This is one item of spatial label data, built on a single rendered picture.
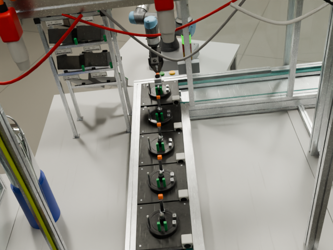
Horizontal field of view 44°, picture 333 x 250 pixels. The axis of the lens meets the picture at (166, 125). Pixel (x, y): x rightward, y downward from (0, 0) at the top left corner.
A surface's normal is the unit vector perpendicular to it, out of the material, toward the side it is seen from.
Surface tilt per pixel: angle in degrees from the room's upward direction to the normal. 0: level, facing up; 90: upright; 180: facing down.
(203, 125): 0
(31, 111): 0
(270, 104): 90
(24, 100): 0
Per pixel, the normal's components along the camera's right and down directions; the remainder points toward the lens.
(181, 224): -0.11, -0.76
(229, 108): 0.03, 0.64
